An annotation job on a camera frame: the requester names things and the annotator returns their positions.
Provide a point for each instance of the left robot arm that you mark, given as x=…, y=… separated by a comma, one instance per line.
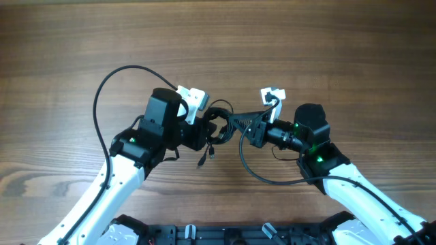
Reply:
x=169, y=121

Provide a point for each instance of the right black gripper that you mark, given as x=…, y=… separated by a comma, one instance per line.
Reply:
x=259, y=129

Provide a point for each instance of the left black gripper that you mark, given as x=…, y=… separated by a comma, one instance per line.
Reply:
x=199, y=135

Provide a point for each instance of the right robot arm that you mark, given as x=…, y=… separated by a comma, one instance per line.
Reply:
x=371, y=216

